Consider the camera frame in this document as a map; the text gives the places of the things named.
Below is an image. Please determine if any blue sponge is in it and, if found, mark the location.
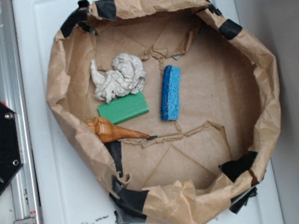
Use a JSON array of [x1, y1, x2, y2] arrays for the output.
[[161, 65, 181, 120]]

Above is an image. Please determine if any brown paper bag bin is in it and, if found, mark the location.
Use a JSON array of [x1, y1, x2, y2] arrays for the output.
[[46, 0, 281, 224]]

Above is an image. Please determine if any green rectangular block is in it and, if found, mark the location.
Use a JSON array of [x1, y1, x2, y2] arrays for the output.
[[97, 91, 149, 124]]

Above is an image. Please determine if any crumpled white paper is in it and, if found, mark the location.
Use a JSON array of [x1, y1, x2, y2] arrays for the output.
[[90, 53, 147, 104]]

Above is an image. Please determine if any orange spiral seashell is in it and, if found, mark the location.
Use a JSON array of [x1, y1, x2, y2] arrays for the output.
[[85, 117, 150, 143]]

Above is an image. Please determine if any white plastic tray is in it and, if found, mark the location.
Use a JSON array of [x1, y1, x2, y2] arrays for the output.
[[12, 0, 284, 224]]

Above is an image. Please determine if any aluminium extrusion rail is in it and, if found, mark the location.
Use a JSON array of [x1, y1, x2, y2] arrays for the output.
[[0, 0, 43, 224]]

